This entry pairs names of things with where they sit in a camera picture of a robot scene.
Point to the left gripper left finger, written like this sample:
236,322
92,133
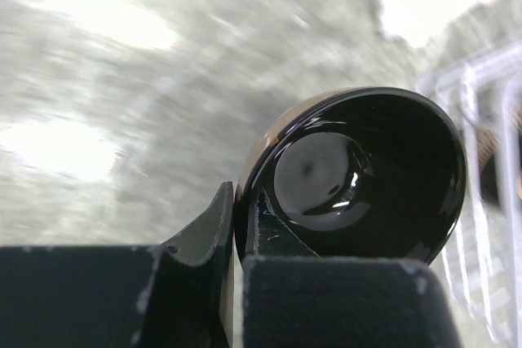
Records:
175,294

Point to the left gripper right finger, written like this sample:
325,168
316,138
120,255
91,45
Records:
293,300

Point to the brown bowl black interior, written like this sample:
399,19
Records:
369,172

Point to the black patterned bowl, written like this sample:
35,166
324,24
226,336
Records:
488,144

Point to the white wire dish rack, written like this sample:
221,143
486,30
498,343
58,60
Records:
481,264

